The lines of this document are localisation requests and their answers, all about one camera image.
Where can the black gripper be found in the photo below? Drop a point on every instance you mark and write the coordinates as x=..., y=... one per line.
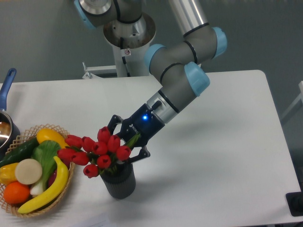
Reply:
x=142, y=122

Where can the red tulip bouquet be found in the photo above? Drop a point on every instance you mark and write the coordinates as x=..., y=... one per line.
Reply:
x=104, y=156

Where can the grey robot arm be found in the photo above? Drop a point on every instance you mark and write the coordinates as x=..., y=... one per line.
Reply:
x=130, y=32

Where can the dark grey ribbed vase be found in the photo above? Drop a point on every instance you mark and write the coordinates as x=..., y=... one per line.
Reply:
x=122, y=184

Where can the yellow banana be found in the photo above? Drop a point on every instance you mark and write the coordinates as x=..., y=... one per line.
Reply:
x=49, y=194

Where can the yellow lemon squash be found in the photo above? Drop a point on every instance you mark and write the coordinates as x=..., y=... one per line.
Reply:
x=50, y=134

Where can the green bok choy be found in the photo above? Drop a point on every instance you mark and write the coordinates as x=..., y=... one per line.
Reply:
x=44, y=154

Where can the dark red vegetable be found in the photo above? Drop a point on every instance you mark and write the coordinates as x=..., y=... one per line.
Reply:
x=54, y=174

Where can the woven wicker basket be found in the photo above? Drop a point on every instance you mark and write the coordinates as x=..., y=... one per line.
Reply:
x=25, y=136

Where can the dark green cucumber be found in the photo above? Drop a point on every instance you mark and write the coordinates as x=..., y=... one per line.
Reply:
x=20, y=153

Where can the beige round disc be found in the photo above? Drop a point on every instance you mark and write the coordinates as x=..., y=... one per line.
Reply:
x=28, y=171

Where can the yellow bell pepper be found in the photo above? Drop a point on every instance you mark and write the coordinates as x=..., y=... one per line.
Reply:
x=7, y=174

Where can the orange fruit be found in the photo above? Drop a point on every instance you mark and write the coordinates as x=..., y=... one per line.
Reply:
x=16, y=193

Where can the black device at table edge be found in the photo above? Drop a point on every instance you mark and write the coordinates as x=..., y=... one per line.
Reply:
x=295, y=203

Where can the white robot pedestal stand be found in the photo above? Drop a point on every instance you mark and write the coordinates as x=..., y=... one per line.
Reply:
x=129, y=62

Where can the blue handled saucepan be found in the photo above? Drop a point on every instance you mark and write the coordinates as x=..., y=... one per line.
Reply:
x=8, y=130

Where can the white furniture frame right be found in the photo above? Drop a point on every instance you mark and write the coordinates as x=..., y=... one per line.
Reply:
x=294, y=107

